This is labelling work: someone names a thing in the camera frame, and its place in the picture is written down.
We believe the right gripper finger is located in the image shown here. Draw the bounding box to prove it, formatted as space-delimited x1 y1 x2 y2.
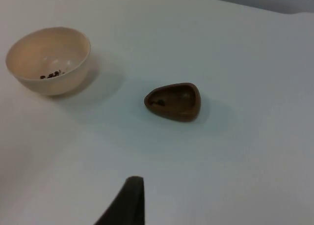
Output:
93 176 146 225

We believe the dark wooden cup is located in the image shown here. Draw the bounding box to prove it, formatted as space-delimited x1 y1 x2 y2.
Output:
143 82 202 123

